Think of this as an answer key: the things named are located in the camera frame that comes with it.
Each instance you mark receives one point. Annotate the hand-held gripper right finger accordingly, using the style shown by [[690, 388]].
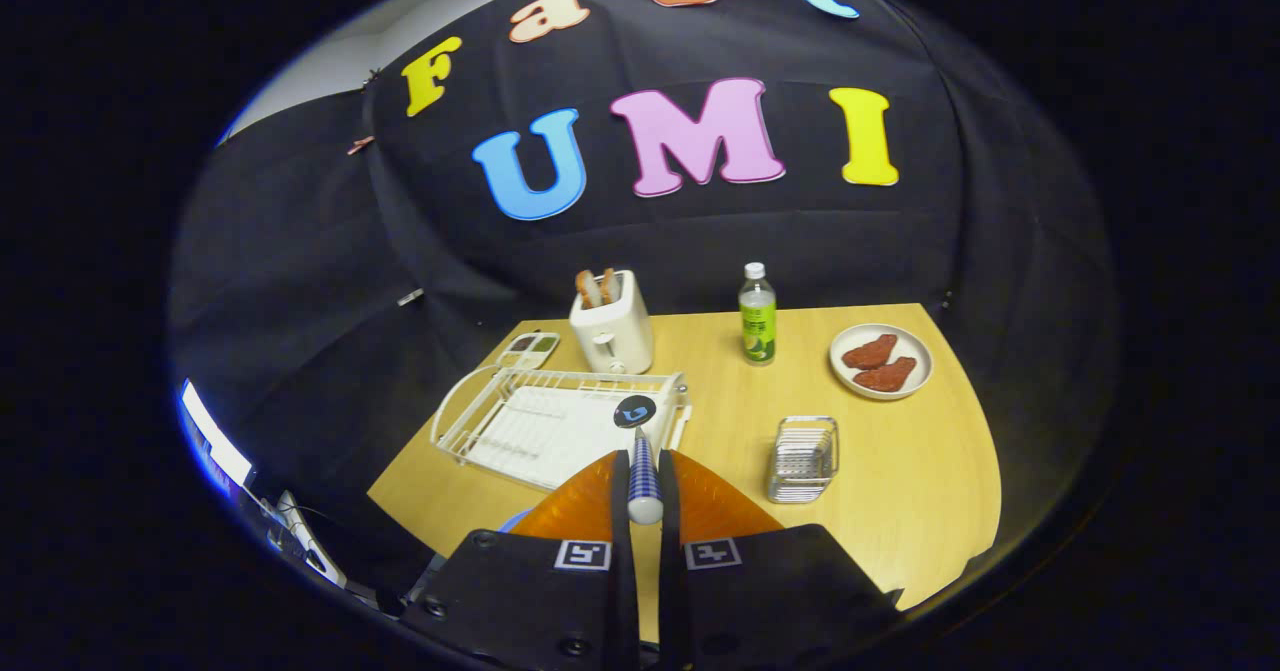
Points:
[[672, 551]]

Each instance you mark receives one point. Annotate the white toaster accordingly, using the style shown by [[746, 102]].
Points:
[[615, 341]]

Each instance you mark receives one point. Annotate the green label drink bottle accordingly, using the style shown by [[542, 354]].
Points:
[[757, 326]]

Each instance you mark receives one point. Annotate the white oval dish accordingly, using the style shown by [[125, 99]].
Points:
[[915, 346]]

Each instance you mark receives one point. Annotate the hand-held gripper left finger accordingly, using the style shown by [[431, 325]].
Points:
[[622, 551]]

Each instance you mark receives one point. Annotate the black backdrop cloth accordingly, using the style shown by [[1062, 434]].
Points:
[[450, 251]]

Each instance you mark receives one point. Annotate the white device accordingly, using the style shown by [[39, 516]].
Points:
[[305, 541]]

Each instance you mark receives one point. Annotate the red clip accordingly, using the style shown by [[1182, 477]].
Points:
[[360, 145]]

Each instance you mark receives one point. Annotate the bright monitor screen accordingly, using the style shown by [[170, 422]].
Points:
[[215, 441]]

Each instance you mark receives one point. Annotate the blue plate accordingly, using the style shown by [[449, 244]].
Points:
[[515, 522]]

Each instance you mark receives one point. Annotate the white compartment seasoning tray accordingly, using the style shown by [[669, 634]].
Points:
[[528, 350]]

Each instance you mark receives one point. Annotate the red meat slice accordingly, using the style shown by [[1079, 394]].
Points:
[[870, 351], [885, 375]]

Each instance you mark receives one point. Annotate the white clip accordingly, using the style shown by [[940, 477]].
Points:
[[410, 297]]

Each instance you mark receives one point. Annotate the brown toast slice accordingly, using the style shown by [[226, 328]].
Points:
[[589, 289], [610, 285]]

